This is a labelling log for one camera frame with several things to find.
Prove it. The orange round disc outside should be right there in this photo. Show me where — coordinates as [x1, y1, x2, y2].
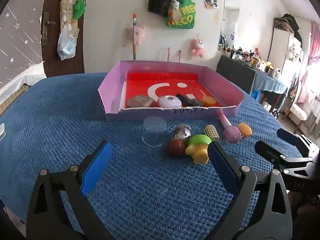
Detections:
[238, 122, 252, 138]

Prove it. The pink nail polish bottle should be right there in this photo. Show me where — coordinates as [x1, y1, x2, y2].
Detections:
[219, 110, 242, 144]

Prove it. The rhinestone studded silver block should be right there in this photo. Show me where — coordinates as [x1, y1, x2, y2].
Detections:
[202, 124, 220, 141]

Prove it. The green yellow duck toy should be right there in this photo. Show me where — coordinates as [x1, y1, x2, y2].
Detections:
[185, 134, 212, 165]

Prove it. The silver glitter ball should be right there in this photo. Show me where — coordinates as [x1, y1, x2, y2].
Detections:
[171, 124, 192, 141]

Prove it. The black silver square bottle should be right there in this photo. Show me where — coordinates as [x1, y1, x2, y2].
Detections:
[176, 94, 204, 107]

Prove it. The pale pink round case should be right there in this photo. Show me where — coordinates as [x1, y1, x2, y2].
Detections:
[157, 95, 182, 108]

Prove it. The black cloth side table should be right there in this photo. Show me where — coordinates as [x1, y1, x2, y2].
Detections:
[216, 55, 289, 102]

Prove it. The orange round disc in box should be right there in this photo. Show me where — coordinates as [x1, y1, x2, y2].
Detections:
[202, 95, 217, 107]

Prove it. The pink curtain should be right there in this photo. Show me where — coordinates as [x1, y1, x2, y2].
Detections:
[298, 22, 319, 103]

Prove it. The white wardrobe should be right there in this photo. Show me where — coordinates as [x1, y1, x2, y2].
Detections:
[268, 28, 304, 75]

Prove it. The dark red ball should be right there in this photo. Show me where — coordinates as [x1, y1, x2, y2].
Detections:
[167, 139, 185, 157]

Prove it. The blue knitted table cloth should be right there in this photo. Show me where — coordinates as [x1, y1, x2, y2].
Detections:
[0, 72, 303, 240]

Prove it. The white phone on table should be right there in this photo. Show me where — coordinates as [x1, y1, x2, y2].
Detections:
[0, 123, 6, 141]

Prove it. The clear plastic cup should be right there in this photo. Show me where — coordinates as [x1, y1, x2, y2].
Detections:
[142, 116, 167, 147]

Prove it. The pink plush toy right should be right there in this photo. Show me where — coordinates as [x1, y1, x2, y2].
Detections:
[191, 38, 204, 58]

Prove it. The grey-pink earbud case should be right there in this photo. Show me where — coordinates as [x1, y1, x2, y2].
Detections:
[127, 95, 153, 108]

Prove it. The pink cardboard box tray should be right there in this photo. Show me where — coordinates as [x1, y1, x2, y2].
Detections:
[98, 61, 245, 121]

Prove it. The dark brown door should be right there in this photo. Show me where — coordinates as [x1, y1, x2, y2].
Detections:
[41, 0, 86, 77]

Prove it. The green tote bag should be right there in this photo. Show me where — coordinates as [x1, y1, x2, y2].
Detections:
[166, 0, 196, 29]

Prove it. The white blue plastic bag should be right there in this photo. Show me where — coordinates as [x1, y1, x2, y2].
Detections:
[57, 23, 76, 61]

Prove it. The pink plush behind mop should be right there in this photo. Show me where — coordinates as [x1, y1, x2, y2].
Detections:
[125, 25, 146, 46]

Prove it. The black backpack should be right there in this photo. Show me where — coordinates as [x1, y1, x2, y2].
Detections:
[148, 0, 172, 17]

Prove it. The orange grey mop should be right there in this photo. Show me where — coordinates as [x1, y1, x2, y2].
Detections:
[132, 14, 137, 60]

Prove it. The green plush on door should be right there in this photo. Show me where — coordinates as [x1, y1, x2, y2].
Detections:
[73, 0, 87, 21]

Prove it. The white plush keychain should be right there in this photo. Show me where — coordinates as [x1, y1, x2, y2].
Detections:
[170, 0, 180, 10]

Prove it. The door handle plate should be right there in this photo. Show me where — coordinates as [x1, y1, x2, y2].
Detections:
[41, 11, 56, 46]

